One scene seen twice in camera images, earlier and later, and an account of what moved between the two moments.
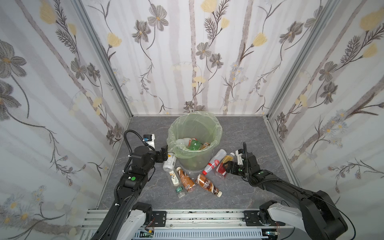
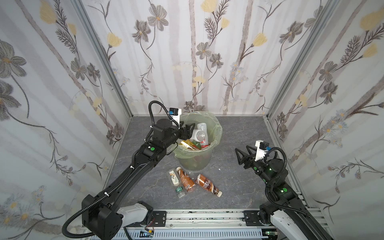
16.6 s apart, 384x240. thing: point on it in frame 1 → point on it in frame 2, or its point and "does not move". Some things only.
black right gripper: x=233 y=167 → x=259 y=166
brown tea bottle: x=187 y=181 does not move
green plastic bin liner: x=197 y=125 does not move
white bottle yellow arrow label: x=169 y=165 → x=200 y=134
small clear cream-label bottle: x=174 y=178 does not move
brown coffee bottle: x=204 y=182 does not move
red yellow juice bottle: x=221 y=168 → x=188 y=142
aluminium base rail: x=177 y=220 does not move
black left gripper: x=162 y=154 → x=183 y=132
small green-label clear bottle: x=180 y=192 does not move
